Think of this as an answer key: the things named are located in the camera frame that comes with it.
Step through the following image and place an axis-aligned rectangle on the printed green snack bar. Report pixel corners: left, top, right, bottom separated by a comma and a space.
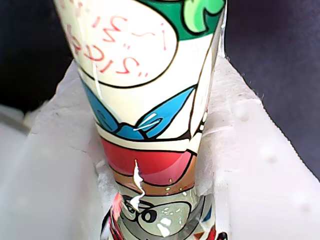
51, 0, 229, 240

